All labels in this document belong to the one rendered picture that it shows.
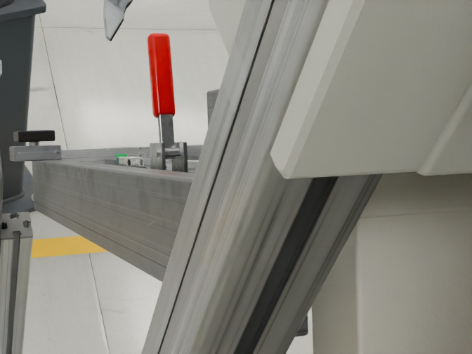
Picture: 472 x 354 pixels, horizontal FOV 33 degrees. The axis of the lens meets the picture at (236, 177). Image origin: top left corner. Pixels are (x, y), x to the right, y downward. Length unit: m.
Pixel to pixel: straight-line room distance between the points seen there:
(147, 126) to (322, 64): 1.95
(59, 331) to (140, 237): 1.22
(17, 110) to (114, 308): 0.46
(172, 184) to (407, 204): 0.16
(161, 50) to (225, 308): 0.35
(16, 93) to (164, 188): 1.23
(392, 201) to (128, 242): 0.27
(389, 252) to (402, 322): 0.03
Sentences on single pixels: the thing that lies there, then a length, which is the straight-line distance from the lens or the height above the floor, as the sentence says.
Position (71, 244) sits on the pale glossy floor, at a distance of 1.84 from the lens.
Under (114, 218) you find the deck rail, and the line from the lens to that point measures 0.57.
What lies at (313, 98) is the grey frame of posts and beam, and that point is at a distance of 0.18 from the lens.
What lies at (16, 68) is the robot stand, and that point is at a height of 0.40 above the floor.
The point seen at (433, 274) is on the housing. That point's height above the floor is 1.23.
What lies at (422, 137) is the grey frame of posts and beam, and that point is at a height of 1.33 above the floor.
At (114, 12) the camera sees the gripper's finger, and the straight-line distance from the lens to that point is 0.69.
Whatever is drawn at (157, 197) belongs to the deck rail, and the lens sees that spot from 0.46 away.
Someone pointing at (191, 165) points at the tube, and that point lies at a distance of 0.70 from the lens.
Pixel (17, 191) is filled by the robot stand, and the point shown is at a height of 0.04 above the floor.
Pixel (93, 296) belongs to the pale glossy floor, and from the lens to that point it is 1.76.
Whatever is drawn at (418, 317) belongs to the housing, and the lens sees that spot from 0.31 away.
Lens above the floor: 1.45
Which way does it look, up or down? 45 degrees down
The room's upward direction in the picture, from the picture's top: 19 degrees clockwise
